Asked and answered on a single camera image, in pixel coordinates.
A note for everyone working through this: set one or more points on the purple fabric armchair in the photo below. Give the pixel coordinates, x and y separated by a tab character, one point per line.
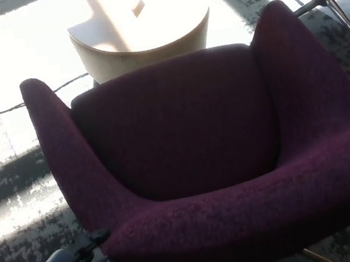
241	220

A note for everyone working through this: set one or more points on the round light wooden side table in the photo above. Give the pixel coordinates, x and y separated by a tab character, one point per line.
131	15

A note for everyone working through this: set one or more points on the purple armchair seat cushion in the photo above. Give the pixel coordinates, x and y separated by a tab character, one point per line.
174	124

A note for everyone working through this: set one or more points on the brass armchair leg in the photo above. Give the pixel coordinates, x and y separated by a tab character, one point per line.
319	257

